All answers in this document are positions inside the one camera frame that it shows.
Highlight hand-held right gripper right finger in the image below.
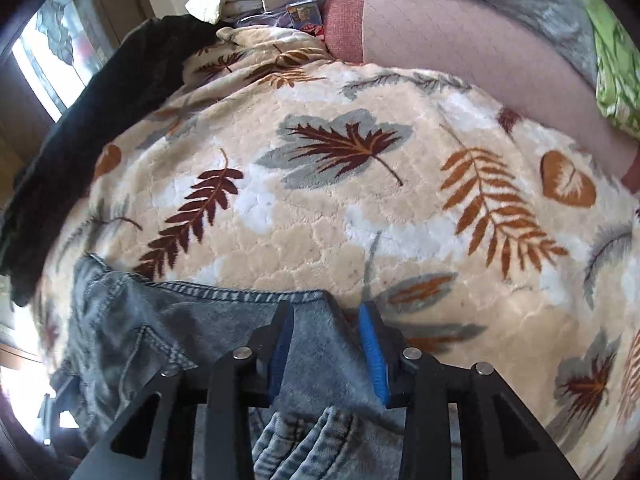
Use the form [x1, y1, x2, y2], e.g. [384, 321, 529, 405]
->
[357, 301, 581, 480]

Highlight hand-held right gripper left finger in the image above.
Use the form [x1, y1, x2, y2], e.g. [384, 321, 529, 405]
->
[70, 300, 296, 480]

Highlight grey denim pants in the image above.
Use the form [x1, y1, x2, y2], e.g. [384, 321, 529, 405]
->
[50, 252, 416, 480]

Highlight leaf print blanket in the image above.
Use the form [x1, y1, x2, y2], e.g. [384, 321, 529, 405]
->
[30, 25, 640, 480]

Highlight dark jacket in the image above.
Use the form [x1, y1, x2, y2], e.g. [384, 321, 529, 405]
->
[0, 14, 221, 308]

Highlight pink sofa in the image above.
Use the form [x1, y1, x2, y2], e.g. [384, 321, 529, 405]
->
[322, 0, 640, 193]

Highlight purple packet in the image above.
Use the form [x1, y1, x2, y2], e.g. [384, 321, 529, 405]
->
[240, 0, 328, 36]

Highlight stained glass window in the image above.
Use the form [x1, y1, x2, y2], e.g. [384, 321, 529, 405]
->
[10, 0, 126, 123]

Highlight green patterned quilt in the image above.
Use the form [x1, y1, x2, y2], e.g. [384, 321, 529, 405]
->
[555, 0, 640, 138]

